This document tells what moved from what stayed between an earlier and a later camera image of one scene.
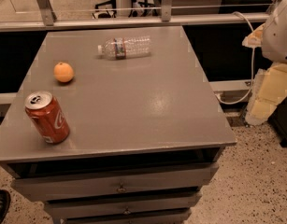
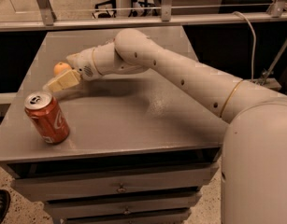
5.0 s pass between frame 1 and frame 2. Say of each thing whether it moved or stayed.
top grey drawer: stayed
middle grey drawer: stayed
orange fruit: stayed
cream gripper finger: moved
